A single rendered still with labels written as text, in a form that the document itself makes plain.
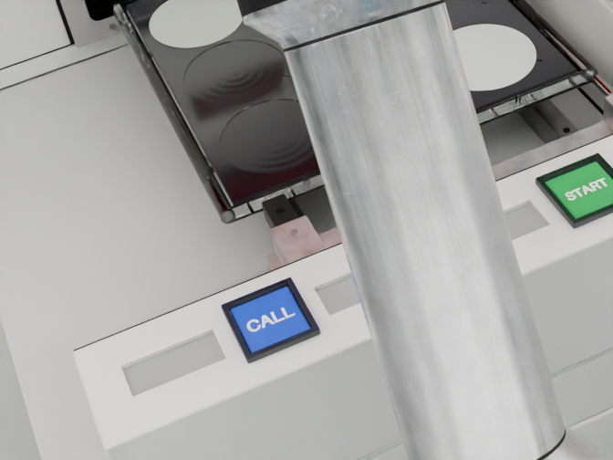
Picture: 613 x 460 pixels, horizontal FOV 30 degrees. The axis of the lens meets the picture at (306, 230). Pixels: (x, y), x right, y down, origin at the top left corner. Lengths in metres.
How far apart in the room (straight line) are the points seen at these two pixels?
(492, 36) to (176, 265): 0.38
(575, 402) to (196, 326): 0.35
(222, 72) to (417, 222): 0.61
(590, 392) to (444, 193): 0.48
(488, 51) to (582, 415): 0.35
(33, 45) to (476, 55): 0.50
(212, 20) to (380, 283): 0.68
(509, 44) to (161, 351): 0.49
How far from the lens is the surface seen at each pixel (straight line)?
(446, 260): 0.56
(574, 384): 0.99
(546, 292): 0.87
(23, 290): 1.11
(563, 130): 1.11
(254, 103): 1.10
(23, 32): 1.31
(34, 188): 1.20
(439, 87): 0.56
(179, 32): 1.21
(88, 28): 1.31
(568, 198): 0.88
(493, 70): 1.10
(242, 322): 0.82
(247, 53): 1.16
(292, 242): 0.95
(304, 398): 0.83
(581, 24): 1.15
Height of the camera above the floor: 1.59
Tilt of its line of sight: 46 degrees down
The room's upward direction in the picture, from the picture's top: 11 degrees counter-clockwise
